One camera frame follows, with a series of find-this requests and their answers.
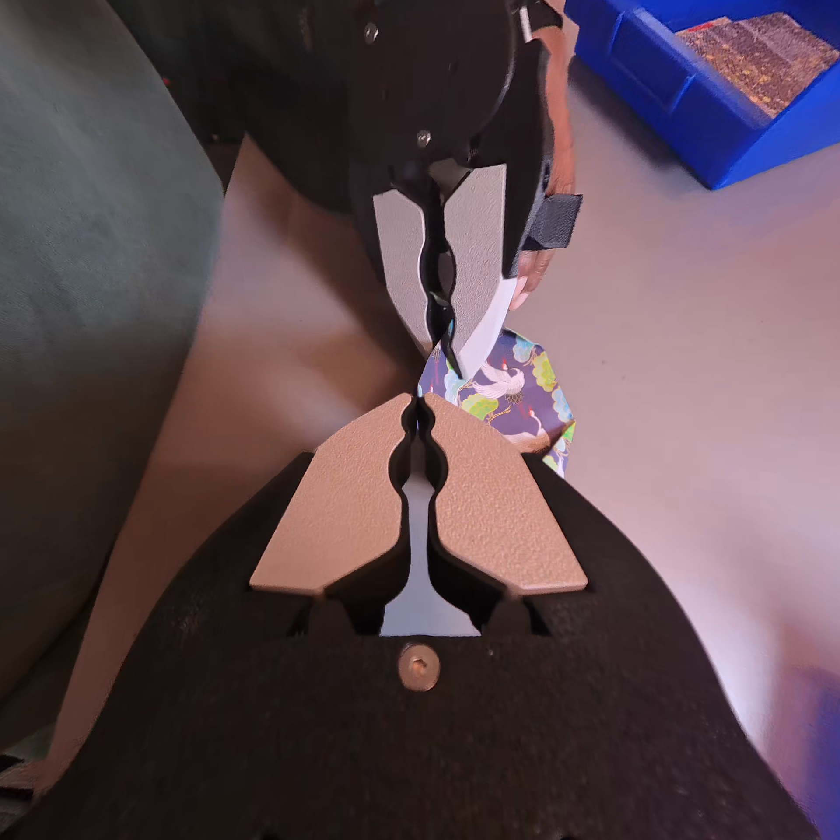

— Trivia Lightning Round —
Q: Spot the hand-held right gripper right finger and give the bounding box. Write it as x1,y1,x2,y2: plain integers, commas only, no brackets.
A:
420,392,589,628

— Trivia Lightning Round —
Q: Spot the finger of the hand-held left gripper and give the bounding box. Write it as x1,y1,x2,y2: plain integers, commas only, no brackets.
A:
441,166,510,379
372,182,455,378

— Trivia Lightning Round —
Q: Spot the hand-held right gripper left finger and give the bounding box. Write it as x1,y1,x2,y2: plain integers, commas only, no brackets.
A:
247,392,418,628

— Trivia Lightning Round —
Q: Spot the purple crane patterned paper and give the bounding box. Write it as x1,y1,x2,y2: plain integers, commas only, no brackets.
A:
418,276,577,477

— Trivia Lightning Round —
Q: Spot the person's left hand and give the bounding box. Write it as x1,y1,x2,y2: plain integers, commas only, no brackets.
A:
510,27,580,312

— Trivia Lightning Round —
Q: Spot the stack of patterned papers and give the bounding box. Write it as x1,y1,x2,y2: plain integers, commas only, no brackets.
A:
675,12,840,120

